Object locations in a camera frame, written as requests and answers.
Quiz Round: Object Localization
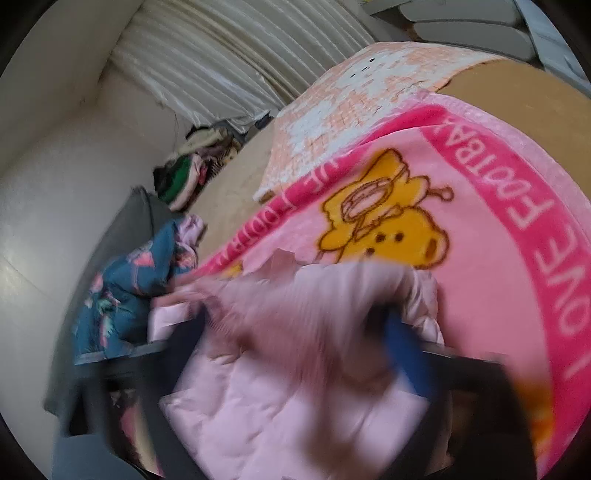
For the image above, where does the grey wall shelf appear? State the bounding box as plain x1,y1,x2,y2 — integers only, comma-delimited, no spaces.
369,0,537,62

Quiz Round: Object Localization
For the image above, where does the pink quilted jacket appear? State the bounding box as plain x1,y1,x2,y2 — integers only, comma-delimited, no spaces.
151,251,450,480

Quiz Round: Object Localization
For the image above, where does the pile of folded clothes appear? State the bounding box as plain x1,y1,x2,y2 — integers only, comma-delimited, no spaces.
154,126,244,212

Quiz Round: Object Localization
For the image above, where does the grey pillow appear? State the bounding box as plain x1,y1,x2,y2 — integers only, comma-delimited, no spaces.
43,186,172,418

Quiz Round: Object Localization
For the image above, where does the pink bear printed blanket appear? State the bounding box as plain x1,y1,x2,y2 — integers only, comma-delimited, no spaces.
194,91,591,468

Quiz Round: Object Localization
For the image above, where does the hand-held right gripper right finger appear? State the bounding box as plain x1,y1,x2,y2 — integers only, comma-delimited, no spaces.
369,308,539,480

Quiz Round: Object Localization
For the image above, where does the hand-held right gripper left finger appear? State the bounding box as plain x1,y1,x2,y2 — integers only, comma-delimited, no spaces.
52,307,211,480

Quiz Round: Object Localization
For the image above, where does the white curtain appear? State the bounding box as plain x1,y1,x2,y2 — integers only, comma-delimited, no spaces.
110,0,372,126

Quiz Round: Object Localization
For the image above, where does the bed with tan sheet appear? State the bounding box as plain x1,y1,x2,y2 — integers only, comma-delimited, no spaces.
186,59,591,259

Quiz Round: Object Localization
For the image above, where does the peach checked blanket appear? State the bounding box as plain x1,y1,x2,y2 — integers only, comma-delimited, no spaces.
252,41,509,202

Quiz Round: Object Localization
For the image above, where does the white drawer chest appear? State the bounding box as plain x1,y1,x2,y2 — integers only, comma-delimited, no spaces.
512,0,591,88

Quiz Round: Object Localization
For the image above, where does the blue floral garment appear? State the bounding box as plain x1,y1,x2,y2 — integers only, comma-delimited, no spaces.
73,217,204,361

